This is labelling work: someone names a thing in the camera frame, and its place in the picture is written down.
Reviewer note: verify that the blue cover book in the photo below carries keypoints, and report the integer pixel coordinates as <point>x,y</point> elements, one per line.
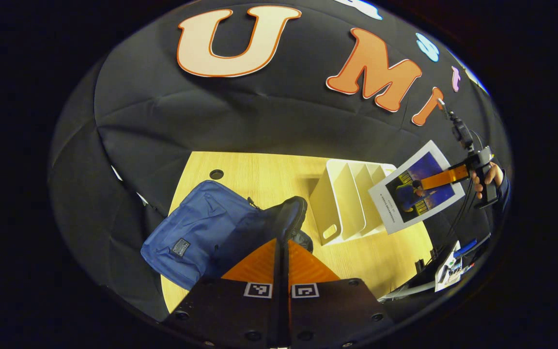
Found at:
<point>405,208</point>

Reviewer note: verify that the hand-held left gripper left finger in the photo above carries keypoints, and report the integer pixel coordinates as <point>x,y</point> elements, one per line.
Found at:
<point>278,315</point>

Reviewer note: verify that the white circuit board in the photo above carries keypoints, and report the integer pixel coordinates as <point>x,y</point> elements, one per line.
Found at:
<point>446,274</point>

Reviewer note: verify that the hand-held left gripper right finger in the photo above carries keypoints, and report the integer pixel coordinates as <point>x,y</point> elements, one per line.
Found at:
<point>290,315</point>

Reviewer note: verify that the grey tube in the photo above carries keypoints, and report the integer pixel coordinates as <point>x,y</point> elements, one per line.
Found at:
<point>410,290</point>

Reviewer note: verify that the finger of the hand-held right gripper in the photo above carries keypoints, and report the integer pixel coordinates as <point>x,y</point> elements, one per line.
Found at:
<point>443,177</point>

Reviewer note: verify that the black table clamp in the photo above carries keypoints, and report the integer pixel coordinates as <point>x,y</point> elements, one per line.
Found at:
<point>419,265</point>

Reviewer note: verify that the blue tool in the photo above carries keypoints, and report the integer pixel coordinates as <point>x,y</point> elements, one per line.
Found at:
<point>465,248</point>

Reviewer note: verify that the blue schoolbag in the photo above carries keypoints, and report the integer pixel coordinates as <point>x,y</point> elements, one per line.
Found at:
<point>196,228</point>

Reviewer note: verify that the white bookshelf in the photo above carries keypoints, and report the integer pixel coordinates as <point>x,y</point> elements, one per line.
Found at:
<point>342,203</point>

